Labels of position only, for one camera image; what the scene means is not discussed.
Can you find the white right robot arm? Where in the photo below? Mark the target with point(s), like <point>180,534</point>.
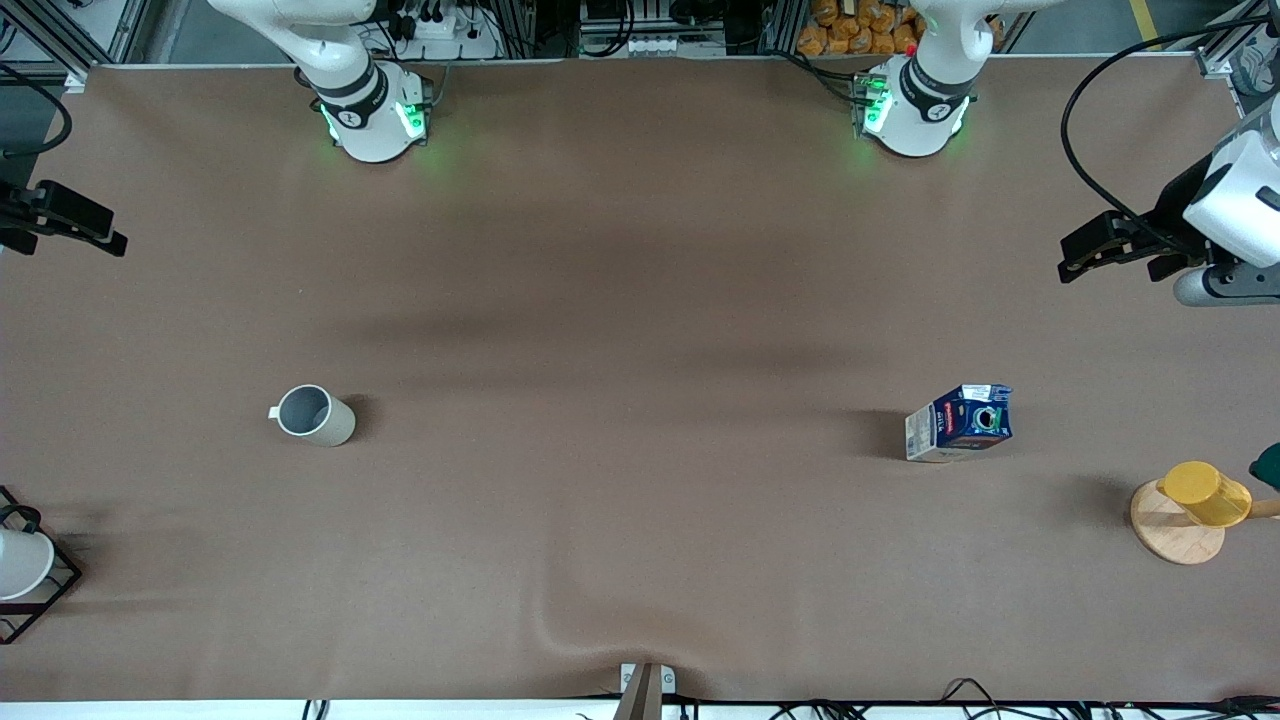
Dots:
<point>370,125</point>

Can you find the blue milk carton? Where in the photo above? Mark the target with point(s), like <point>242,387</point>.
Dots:
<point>960,425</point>

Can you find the dark green mug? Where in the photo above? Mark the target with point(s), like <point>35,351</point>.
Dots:
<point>1268,467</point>

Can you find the brown table cloth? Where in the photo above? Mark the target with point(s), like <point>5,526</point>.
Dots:
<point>640,560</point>

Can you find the white power strip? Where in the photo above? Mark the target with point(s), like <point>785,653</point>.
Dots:
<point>445,35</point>

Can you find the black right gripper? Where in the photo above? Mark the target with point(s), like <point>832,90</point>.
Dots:
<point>12,213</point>

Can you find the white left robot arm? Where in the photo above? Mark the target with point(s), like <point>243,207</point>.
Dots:
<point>915,120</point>

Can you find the round wooden mug stand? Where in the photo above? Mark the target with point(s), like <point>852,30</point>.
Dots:
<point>1175,535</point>

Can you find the yellow mug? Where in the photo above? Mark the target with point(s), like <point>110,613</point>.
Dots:
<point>1208,495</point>

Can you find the white connector strip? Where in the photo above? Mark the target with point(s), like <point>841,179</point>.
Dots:
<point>655,46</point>

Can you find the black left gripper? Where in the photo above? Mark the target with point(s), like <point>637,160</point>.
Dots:
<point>1178,206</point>

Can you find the aluminium frame profile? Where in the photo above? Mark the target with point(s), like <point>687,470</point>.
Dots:
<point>60,40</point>
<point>1235,55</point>

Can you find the grey ribbed cup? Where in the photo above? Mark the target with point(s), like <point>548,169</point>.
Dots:
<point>318,417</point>

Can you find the bag of orange snacks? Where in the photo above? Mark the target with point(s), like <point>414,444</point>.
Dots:
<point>850,35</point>

